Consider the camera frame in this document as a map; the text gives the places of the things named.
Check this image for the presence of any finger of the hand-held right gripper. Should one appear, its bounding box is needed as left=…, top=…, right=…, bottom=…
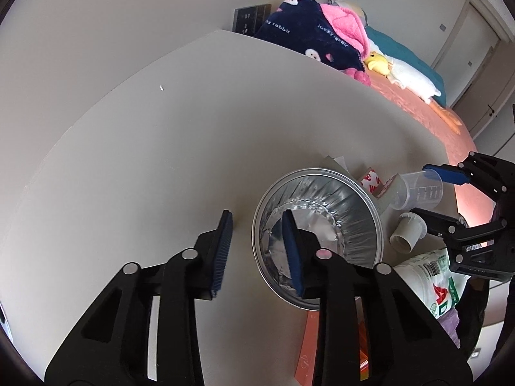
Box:
left=422, top=152, right=515, bottom=207
left=410, top=207, right=500, bottom=251

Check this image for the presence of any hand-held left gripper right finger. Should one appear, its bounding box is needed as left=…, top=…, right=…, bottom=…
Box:
left=281, top=209, right=473, bottom=386

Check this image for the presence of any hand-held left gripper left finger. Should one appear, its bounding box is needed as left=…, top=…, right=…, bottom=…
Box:
left=44, top=209, right=234, bottom=386

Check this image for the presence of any clear plastic measuring cup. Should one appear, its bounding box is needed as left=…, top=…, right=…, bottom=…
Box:
left=388, top=171, right=444, bottom=211

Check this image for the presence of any white printed plastic bag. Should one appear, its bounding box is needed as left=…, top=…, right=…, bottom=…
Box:
left=392, top=247, right=469, bottom=318

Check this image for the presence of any silver foil bowl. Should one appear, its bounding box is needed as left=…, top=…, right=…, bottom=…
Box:
left=251, top=168, right=385, bottom=311

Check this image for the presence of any purple wrapper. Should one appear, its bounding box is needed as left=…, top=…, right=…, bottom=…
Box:
left=436, top=308, right=461, bottom=348

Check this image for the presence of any pink box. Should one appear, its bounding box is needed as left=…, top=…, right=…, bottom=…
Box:
left=295, top=311, right=323, bottom=386

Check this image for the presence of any white plastic tube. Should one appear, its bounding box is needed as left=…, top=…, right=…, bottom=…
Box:
left=389, top=212, right=427, bottom=254

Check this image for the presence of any bed with orange sheet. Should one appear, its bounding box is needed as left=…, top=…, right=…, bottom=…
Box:
left=368, top=72, right=495, bottom=226

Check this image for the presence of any red white packet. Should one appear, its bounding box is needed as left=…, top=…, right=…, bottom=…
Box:
left=359, top=168, right=393, bottom=199

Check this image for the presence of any white goose plush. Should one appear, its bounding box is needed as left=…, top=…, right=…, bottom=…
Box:
left=386, top=54, right=463, bottom=133

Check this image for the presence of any teal pillow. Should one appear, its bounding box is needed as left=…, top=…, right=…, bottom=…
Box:
left=364, top=26, right=447, bottom=107

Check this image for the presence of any white inner door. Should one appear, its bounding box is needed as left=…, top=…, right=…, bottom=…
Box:
left=432, top=0, right=501, bottom=107

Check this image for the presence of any yellow duck plush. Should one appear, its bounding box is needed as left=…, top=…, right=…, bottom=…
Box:
left=364, top=51, right=393, bottom=76

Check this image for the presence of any pink fleece blanket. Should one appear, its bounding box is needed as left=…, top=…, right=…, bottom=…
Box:
left=320, top=3, right=371, bottom=59

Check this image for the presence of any navy printed blanket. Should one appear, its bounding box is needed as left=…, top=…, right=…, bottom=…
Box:
left=255, top=0, right=369, bottom=74

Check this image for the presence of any white door with handle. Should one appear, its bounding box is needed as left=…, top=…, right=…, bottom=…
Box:
left=453, top=44, right=515, bottom=137

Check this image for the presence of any black wall switch panel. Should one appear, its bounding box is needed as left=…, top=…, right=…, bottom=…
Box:
left=233, top=3, right=272, bottom=35

